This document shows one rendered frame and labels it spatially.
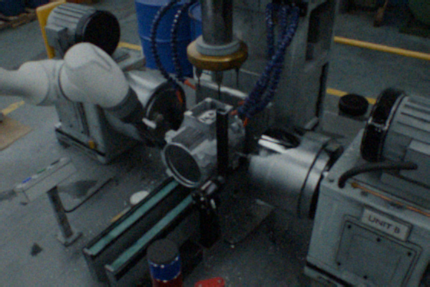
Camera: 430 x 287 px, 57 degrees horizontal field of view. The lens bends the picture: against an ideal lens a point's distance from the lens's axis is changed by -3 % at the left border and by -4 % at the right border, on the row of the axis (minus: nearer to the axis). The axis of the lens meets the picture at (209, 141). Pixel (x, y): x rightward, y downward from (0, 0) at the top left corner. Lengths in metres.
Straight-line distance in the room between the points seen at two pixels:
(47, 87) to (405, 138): 0.80
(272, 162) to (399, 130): 0.35
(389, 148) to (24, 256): 1.11
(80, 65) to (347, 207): 0.69
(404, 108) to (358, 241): 0.34
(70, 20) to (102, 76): 0.66
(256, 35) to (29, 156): 1.05
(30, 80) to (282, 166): 0.66
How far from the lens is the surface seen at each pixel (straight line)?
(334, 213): 1.06
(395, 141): 0.95
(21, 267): 1.41
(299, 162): 1.09
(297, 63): 1.32
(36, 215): 1.55
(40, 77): 1.01
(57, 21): 1.64
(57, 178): 1.26
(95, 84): 0.94
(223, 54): 1.17
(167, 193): 1.32
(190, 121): 1.26
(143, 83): 1.43
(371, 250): 1.07
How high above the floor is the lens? 1.82
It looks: 36 degrees down
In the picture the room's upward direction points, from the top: 2 degrees counter-clockwise
